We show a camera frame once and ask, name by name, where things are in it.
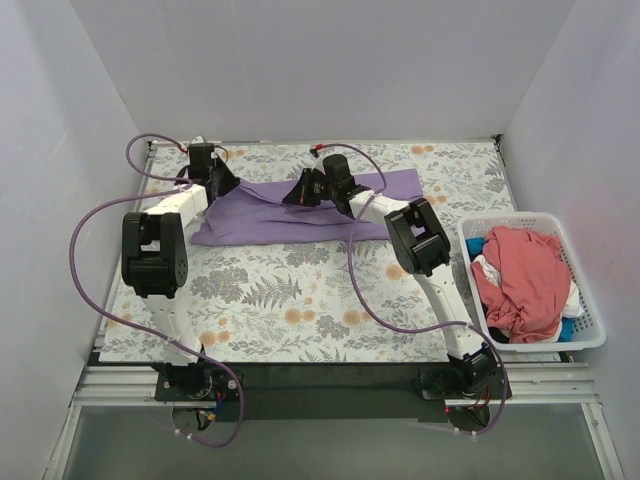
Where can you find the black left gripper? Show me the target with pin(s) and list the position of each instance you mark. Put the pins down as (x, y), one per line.
(220, 176)

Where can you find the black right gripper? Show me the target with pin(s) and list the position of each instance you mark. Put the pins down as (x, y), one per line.
(308, 185)

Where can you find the purple t shirt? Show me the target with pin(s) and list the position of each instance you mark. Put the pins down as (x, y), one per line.
(253, 214)

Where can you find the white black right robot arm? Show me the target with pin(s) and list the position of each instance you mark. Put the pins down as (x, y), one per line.
(422, 250)

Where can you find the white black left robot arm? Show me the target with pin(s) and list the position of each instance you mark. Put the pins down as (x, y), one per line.
(155, 264)

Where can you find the floral patterned table mat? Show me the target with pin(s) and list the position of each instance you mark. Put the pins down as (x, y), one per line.
(296, 302)

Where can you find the blue garment in basket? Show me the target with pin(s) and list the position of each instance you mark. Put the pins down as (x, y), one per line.
(565, 332)

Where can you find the pink t shirt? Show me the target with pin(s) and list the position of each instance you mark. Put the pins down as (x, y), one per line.
(525, 280)

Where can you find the white garment in basket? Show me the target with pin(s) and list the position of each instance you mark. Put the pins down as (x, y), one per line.
(573, 307)

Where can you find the white plastic laundry basket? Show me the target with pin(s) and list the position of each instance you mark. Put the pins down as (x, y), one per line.
(587, 329)

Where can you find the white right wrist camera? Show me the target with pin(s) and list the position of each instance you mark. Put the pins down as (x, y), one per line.
(315, 152)

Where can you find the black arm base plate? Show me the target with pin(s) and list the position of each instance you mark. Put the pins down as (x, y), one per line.
(326, 391)

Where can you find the aluminium table frame rail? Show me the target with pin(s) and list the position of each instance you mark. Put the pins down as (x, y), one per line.
(553, 427)

